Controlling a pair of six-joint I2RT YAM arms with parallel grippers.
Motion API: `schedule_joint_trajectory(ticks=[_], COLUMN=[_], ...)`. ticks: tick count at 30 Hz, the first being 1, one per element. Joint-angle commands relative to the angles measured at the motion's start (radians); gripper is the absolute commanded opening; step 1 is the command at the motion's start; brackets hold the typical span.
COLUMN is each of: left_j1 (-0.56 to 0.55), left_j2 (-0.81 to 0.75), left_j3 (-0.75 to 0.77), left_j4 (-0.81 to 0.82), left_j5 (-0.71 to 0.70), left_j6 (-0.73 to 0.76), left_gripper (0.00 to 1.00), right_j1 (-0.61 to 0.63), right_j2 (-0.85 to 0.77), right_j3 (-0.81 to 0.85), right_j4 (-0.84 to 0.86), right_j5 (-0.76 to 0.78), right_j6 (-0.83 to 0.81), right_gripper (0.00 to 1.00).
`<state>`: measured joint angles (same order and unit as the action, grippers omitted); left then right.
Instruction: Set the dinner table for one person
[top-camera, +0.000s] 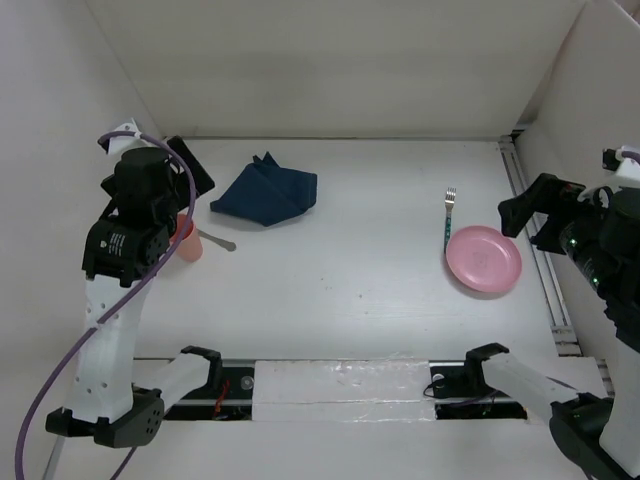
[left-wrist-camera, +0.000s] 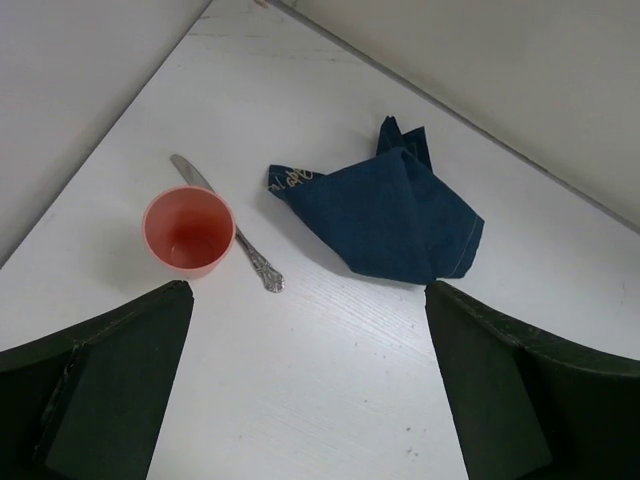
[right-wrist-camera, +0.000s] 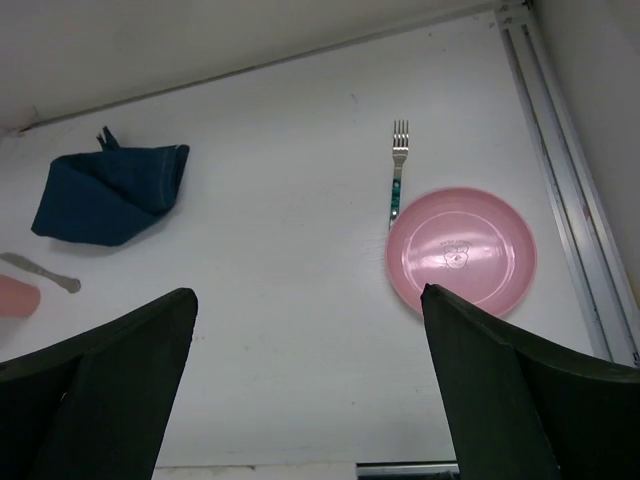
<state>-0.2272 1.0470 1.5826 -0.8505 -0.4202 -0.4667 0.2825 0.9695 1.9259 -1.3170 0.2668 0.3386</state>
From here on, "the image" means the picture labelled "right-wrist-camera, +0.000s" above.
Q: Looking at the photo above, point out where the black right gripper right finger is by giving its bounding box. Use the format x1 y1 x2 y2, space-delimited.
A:
421 284 639 479

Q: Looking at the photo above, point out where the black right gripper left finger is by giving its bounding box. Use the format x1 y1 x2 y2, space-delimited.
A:
1 288 198 480

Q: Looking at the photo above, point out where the pink plastic plate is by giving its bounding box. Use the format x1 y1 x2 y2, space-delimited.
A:
385 187 537 317

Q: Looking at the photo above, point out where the dark blue cloth placemat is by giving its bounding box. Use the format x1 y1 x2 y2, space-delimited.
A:
31 127 190 247

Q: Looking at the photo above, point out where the pink plastic cup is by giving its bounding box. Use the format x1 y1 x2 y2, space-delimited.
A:
0 275 41 318

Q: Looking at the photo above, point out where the aluminium rail front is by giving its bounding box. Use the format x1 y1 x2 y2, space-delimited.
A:
356 462 460 480

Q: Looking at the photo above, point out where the fork with green handle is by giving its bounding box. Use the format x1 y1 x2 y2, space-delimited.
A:
389 120 409 228

